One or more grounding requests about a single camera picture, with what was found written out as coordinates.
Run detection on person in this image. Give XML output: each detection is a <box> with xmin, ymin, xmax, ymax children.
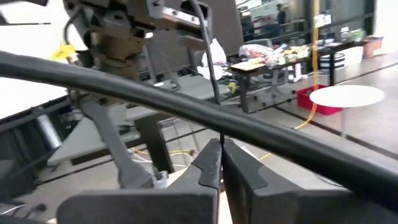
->
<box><xmin>275</xmin><ymin>3</ymin><xmax>287</xmax><ymax>26</ymax></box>

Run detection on round white table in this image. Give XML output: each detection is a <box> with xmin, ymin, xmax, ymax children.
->
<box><xmin>308</xmin><ymin>84</ymin><xmax>386</xmax><ymax>139</ymax></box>

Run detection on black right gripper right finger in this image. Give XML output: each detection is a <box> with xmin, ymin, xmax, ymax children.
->
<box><xmin>222</xmin><ymin>138</ymin><xmax>398</xmax><ymax>224</ymax></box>

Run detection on black right camera cable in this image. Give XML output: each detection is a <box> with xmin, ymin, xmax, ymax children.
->
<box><xmin>0</xmin><ymin>50</ymin><xmax>398</xmax><ymax>215</ymax></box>

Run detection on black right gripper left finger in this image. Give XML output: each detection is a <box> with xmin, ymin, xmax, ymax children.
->
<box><xmin>57</xmin><ymin>138</ymin><xmax>223</xmax><ymax>224</ymax></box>

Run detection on brown cardboard box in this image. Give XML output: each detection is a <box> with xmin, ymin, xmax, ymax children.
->
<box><xmin>361</xmin><ymin>36</ymin><xmax>384</xmax><ymax>60</ymax></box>

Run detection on cluttered dark work table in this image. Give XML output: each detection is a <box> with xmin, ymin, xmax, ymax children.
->
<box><xmin>228</xmin><ymin>43</ymin><xmax>313</xmax><ymax>114</ymax></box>

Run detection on black white striped stool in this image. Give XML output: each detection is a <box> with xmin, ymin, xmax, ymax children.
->
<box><xmin>319</xmin><ymin>52</ymin><xmax>346</xmax><ymax>71</ymax></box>

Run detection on white cable junction box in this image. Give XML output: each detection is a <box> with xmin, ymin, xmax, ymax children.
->
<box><xmin>313</xmin><ymin>14</ymin><xmax>333</xmax><ymax>29</ymax></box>

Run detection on red flat object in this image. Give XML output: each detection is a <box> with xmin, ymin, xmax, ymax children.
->
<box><xmin>296</xmin><ymin>84</ymin><xmax>343</xmax><ymax>116</ymax></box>

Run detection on thin yellow cable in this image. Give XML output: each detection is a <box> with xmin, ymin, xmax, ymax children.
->
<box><xmin>129</xmin><ymin>147</ymin><xmax>197</xmax><ymax>158</ymax></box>

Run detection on dark grey chair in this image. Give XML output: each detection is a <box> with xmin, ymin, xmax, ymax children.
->
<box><xmin>0</xmin><ymin>124</ymin><xmax>47</xmax><ymax>202</ymax></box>

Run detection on clear pink plastic bag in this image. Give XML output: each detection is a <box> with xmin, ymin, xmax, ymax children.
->
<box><xmin>238</xmin><ymin>43</ymin><xmax>276</xmax><ymax>59</ymax></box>

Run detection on grey desk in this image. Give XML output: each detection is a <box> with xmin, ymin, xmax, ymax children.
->
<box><xmin>46</xmin><ymin>74</ymin><xmax>233</xmax><ymax>175</ymax></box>

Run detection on crumpled white plastic bag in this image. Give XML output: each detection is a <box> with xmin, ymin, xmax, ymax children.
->
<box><xmin>197</xmin><ymin>64</ymin><xmax>224</xmax><ymax>81</ymax></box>

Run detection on flat cardboard sheet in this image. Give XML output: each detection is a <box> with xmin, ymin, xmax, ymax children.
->
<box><xmin>229</xmin><ymin>60</ymin><xmax>266</xmax><ymax>72</ymax></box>

